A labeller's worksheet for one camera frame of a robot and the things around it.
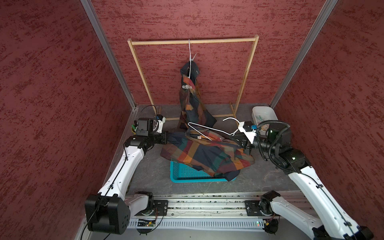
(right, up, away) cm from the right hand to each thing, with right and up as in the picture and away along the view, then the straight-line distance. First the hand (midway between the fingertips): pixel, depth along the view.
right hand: (230, 139), depth 65 cm
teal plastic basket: (-21, -23, +20) cm, 37 cm away
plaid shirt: (-17, +12, +7) cm, 22 cm away
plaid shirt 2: (-2, -10, +6) cm, 12 cm away
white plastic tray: (+37, +13, +48) cm, 62 cm away
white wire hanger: (0, +3, -4) cm, 4 cm away
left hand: (-32, -1, +15) cm, 35 cm away
